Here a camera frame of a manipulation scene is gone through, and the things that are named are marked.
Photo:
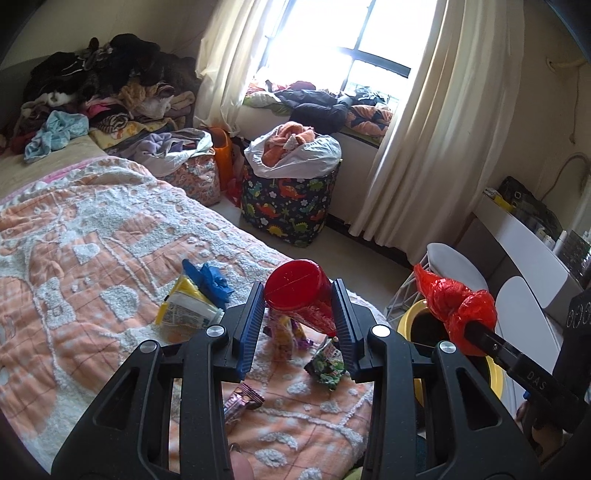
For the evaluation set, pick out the grey headboard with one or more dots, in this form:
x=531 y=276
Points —
x=14 y=69

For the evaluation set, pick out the red cylindrical canister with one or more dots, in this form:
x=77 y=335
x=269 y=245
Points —
x=295 y=290

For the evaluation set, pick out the white stool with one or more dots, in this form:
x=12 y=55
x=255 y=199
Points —
x=450 y=263

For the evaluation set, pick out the white chair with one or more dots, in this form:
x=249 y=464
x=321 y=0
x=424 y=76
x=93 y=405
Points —
x=526 y=314

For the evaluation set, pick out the white desk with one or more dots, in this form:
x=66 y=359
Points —
x=521 y=249

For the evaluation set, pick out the yellow packet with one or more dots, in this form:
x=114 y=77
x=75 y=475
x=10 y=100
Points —
x=184 y=304

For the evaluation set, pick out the wide cream curtain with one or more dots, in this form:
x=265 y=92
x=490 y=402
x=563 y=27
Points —
x=438 y=115

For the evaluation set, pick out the green snack wrapper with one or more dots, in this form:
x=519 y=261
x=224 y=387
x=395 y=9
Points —
x=328 y=364

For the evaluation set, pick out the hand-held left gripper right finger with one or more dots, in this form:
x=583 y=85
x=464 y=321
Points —
x=344 y=332

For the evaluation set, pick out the dark bag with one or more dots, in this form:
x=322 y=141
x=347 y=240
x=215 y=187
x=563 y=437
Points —
x=526 y=203

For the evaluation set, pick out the purple snack wrapper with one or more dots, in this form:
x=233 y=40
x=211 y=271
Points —
x=286 y=332

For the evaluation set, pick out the orange bag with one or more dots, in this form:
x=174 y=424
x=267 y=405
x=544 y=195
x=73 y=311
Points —
x=221 y=152

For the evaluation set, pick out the yellow box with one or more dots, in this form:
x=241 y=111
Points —
x=501 y=197

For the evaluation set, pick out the red plastic bag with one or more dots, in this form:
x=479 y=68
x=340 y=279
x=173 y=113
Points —
x=443 y=300

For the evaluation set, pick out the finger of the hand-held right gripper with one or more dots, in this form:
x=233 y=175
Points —
x=489 y=341

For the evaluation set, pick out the clothes on window sill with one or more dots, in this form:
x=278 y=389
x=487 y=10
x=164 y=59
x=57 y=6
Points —
x=318 y=104

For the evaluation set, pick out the person's left hand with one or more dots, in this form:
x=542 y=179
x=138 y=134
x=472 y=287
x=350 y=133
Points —
x=240 y=467

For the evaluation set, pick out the pile of clothes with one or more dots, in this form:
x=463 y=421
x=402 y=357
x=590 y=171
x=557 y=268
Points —
x=115 y=78

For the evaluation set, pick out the dinosaur print laundry basket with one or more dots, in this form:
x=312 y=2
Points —
x=286 y=203

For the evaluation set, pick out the lavender cloth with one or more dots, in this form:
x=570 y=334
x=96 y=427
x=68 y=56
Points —
x=161 y=147

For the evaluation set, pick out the narrow cream curtain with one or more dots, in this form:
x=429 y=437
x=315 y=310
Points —
x=231 y=55

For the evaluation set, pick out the person's right hand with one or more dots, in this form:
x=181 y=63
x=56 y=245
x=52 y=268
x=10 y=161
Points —
x=542 y=438

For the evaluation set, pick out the light blue cloth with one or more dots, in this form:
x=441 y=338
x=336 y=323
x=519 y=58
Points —
x=55 y=134

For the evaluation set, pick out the window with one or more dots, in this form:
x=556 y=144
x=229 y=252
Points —
x=341 y=37

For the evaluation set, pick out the orange and white blanket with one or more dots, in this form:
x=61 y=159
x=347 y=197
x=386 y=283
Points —
x=92 y=277

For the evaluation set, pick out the blue plastic wrapper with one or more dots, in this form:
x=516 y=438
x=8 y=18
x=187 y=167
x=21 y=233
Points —
x=212 y=279

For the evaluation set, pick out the dark snack wrapper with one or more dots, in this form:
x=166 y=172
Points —
x=242 y=401

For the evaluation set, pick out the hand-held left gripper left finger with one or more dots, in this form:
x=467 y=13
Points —
x=247 y=332

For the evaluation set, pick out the yellow-rimmed black bin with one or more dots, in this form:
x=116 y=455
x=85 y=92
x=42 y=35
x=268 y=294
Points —
x=427 y=330

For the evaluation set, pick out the white bag of clothes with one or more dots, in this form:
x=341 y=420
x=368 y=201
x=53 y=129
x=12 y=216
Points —
x=295 y=154

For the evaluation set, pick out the floral bag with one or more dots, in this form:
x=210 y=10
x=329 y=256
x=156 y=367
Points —
x=198 y=177

